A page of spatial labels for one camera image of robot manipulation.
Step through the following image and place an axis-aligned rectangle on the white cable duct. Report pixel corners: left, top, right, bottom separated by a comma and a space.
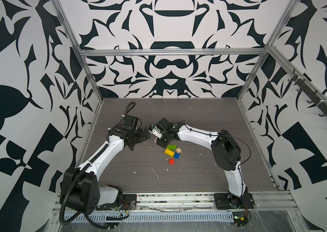
60, 211, 235, 223

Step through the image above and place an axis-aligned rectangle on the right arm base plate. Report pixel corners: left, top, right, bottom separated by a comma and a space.
214, 191, 255, 210

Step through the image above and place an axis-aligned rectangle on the green wood block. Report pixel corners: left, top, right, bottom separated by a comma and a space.
167, 145, 177, 150

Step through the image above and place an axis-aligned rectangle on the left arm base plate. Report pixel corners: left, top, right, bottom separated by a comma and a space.
96, 194, 137, 211

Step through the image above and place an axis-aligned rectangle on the yellow wood block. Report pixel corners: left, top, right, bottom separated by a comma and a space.
164, 149, 175, 159

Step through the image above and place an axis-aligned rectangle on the small green circuit board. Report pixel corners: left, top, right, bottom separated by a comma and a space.
232, 210, 251, 228

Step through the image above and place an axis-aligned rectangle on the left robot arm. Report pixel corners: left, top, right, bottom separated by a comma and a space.
60, 115, 151, 216

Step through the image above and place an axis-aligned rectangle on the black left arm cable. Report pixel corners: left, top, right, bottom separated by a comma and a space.
58, 162, 129, 230

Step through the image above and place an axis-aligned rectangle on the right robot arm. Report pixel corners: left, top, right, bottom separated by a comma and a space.
149, 118, 248, 209

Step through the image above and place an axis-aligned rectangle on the black hook rail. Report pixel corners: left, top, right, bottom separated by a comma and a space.
289, 69, 327, 118

